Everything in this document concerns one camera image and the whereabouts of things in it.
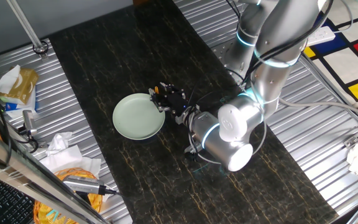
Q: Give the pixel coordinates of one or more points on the aluminium pole with base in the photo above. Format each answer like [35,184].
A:
[26,28]

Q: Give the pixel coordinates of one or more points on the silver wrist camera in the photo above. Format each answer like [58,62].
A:
[191,151]

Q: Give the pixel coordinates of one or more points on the orange plastic clothespin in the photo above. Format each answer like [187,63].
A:
[156,90]

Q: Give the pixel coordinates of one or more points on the white power strip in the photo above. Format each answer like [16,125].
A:
[322,35]

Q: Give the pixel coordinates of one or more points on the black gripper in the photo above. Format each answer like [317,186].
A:
[176,101]

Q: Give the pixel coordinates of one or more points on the yellow wicker basket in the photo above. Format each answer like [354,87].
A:
[42,214]

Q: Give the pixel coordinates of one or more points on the crumpled white tissue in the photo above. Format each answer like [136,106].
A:
[57,141]

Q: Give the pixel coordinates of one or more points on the small silver camera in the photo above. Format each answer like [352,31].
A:
[29,121]

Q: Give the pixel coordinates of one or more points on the wide aluminium frame bar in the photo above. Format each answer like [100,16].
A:
[26,174]

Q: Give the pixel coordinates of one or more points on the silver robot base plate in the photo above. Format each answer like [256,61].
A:
[225,53]

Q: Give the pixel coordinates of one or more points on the black keyboard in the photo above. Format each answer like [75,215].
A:
[5,202]

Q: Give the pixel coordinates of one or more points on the yellow tissue box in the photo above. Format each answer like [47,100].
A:
[23,84]

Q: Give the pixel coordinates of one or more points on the silver camera with black plug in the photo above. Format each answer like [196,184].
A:
[82,185]

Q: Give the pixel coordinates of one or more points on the black gold-veined marble mat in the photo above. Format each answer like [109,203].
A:
[104,62]

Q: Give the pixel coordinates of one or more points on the white blue tissue pack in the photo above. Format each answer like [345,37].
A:
[20,107]

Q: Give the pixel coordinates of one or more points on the flat white paper towel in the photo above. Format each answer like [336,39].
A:
[70,158]

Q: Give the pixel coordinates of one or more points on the colourful squares floor mat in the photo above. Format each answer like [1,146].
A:
[346,65]

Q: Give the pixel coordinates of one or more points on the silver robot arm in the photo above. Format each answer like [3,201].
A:
[272,62]

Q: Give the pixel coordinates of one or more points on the pale green round plate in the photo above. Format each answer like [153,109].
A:
[135,118]

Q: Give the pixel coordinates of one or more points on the teal plastic clothespin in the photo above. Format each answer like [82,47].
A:
[52,214]

